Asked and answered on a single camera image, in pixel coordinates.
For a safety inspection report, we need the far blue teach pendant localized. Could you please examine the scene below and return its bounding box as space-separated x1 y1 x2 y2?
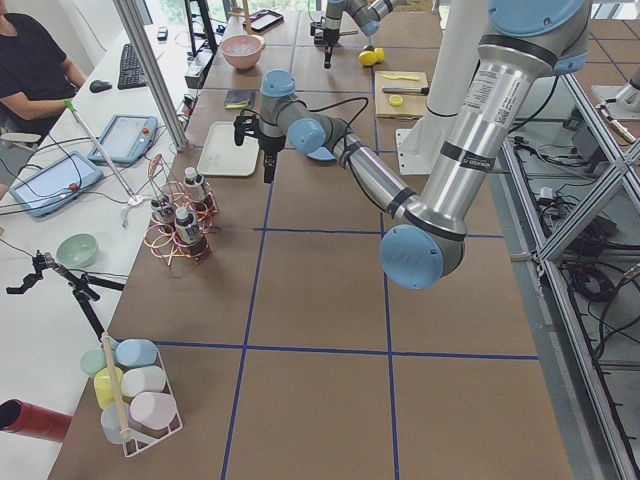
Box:
98 114 158 165

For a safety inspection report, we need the half lemon slice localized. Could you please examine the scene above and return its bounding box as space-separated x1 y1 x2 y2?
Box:
388 94 404 108

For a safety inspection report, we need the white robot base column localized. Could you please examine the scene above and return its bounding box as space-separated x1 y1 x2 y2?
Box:
396 0 488 175

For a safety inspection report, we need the white stick green tip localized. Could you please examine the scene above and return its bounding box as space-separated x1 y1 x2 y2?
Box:
63 99 143 207

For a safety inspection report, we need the bottle with white cap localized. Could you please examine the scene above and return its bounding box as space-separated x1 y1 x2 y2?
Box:
184 167 207 211

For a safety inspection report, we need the wooden basket handle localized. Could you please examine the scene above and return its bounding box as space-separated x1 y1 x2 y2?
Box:
101 332 131 443

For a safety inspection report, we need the white cup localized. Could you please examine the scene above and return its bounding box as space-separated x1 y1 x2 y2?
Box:
121 365 167 398

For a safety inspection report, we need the black tripod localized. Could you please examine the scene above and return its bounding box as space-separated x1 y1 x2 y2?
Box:
5 251 126 344

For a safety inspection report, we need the pale green cup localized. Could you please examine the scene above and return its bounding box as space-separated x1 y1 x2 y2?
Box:
80 348 106 378

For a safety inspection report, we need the wooden cutting board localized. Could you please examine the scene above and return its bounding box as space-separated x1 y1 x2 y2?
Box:
374 71 429 119

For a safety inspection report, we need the black computer mouse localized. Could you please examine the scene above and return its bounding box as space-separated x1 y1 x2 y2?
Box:
89 80 112 93

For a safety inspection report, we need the pink bowl with ice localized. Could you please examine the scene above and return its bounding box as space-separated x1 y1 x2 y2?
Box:
220 35 266 70

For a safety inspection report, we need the black handled knife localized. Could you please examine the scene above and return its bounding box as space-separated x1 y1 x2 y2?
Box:
381 87 429 96

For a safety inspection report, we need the copper wire bottle rack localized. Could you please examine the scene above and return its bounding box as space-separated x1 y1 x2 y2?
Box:
144 154 219 265

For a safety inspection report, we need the near blue teach pendant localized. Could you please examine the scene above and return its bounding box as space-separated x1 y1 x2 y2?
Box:
9 151 104 218

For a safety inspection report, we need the blue teach pendant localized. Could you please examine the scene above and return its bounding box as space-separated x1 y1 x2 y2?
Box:
9 151 104 218
98 114 158 165

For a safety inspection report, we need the aluminium frame post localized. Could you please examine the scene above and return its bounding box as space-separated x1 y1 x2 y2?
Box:
113 0 188 152

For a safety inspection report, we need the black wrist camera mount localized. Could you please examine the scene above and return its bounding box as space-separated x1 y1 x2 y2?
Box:
233 113 259 147

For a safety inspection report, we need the black keyboard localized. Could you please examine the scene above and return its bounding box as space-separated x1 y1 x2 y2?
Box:
117 43 147 90

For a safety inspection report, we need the pink cup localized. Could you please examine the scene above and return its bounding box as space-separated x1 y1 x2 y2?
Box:
129 392 177 430

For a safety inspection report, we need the person in black shirt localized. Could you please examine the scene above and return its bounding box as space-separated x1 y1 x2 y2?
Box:
1 4 87 137

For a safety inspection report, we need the dark sponge with yellow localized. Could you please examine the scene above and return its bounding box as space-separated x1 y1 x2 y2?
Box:
224 89 255 110

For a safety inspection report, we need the pale blue grey cup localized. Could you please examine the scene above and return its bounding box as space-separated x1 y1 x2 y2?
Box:
100 403 126 445

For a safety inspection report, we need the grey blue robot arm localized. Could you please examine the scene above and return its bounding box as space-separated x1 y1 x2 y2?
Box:
310 0 401 69
254 1 591 289

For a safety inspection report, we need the cream rectangular tray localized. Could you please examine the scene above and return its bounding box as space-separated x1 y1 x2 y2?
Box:
196 121 259 177

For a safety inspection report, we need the green bowl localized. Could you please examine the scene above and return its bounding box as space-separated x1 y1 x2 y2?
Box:
56 233 99 269

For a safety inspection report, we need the yellow lemon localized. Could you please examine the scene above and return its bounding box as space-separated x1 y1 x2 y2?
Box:
374 47 385 64
358 50 378 67

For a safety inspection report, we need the red cylinder tube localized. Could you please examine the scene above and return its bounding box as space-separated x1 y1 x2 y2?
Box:
1 399 72 443

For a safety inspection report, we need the yellow cup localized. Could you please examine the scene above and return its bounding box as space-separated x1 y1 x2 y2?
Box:
93 367 115 410

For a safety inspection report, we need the white wire cup basket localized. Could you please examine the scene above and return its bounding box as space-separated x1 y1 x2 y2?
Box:
111 338 183 458

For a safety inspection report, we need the purple rimmed tray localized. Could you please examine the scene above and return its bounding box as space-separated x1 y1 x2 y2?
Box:
249 9 284 33

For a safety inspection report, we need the black phone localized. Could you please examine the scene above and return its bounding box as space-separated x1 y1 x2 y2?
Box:
157 27 168 41

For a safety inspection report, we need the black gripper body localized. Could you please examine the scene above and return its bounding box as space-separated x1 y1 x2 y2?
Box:
257 131 286 155
310 20 341 47

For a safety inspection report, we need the light blue cup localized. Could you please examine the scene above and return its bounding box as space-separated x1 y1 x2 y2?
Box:
116 339 158 369

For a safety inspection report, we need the yellow plastic knife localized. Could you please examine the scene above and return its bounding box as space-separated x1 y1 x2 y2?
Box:
381 74 421 82

